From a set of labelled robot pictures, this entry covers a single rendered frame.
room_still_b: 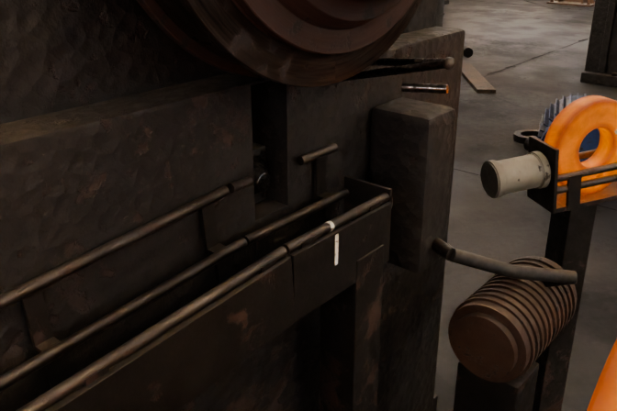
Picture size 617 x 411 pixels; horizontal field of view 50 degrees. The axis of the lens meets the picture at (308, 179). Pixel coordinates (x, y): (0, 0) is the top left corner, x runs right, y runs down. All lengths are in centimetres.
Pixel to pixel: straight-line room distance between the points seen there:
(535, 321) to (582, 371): 82
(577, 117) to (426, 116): 28
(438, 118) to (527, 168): 21
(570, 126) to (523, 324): 31
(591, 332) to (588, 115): 99
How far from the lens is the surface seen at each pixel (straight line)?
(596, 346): 194
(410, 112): 91
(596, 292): 219
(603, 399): 31
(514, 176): 106
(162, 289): 70
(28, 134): 62
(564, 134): 109
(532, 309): 103
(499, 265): 100
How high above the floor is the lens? 104
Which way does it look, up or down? 22 degrees down
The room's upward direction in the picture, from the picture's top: straight up
